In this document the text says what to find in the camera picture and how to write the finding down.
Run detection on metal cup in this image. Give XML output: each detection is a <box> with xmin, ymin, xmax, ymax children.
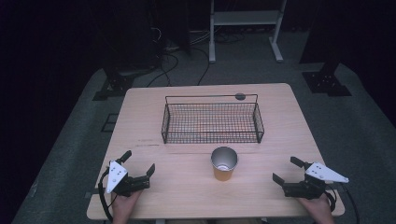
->
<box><xmin>210</xmin><ymin>146</ymin><xmax>239</xmax><ymax>182</ymax></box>

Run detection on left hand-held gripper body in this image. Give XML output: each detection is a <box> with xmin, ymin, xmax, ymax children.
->
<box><xmin>106</xmin><ymin>160</ymin><xmax>151</xmax><ymax>198</ymax></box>

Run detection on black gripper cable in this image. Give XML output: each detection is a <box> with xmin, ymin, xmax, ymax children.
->
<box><xmin>323</xmin><ymin>182</ymin><xmax>361</xmax><ymax>224</ymax></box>
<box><xmin>97</xmin><ymin>167</ymin><xmax>114</xmax><ymax>224</ymax></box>

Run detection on person's left hand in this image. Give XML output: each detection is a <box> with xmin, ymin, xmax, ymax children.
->
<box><xmin>110</xmin><ymin>190</ymin><xmax>143</xmax><ymax>224</ymax></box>

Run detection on black floor cable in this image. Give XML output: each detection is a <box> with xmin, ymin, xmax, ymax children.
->
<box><xmin>145</xmin><ymin>51</ymin><xmax>180</xmax><ymax>89</ymax></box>

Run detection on black stand with base plate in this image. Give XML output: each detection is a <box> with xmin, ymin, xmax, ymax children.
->
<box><xmin>299</xmin><ymin>31</ymin><xmax>353</xmax><ymax>98</ymax></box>
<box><xmin>92</xmin><ymin>46</ymin><xmax>135</xmax><ymax>102</ymax></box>

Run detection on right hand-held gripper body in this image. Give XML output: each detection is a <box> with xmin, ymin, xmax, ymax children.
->
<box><xmin>283</xmin><ymin>161</ymin><xmax>350</xmax><ymax>201</ymax></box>

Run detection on black wire basket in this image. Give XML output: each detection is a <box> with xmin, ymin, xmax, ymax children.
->
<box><xmin>161</xmin><ymin>93</ymin><xmax>265</xmax><ymax>145</ymax></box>

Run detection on white metal stand frame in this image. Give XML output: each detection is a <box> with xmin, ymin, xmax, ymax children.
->
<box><xmin>208</xmin><ymin>0</ymin><xmax>288</xmax><ymax>64</ymax></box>

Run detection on person's right hand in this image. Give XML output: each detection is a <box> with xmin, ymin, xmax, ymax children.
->
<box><xmin>297</xmin><ymin>192</ymin><xmax>336</xmax><ymax>224</ymax></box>

